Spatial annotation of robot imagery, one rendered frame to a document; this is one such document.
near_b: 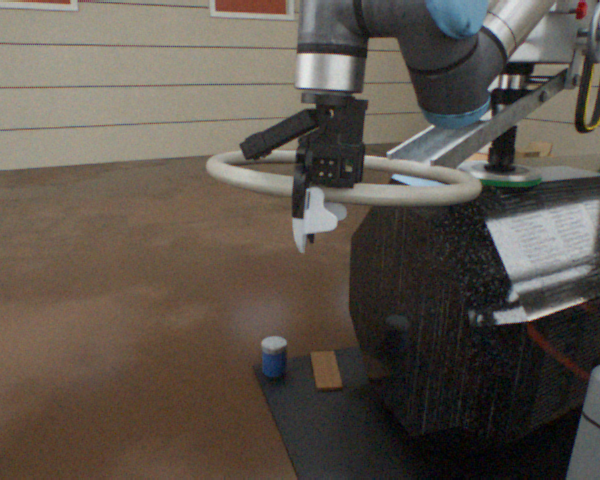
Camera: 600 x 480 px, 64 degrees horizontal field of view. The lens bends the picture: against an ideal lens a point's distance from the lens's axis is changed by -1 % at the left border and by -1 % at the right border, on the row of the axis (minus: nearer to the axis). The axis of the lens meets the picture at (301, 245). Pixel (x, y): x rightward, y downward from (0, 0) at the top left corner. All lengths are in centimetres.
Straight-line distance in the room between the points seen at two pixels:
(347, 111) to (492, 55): 19
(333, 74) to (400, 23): 10
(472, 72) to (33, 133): 671
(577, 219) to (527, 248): 21
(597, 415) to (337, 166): 41
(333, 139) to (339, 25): 14
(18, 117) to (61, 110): 50
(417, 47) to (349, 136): 13
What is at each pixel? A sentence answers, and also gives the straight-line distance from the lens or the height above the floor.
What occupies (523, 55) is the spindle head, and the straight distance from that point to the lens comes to 131.
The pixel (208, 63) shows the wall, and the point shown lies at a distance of 731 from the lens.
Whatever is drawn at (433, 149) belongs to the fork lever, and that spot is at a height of 97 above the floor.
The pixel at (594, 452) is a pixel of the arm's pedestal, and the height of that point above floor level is 76.
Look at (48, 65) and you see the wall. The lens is 708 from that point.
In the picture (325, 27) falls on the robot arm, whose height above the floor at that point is 120.
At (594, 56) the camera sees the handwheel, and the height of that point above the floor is 119.
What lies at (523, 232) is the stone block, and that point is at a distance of 132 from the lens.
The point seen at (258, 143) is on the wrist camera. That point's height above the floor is 106.
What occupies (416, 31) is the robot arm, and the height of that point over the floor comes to 119.
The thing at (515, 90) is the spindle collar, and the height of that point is 111.
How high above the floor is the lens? 115
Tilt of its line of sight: 20 degrees down
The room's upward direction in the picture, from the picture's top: straight up
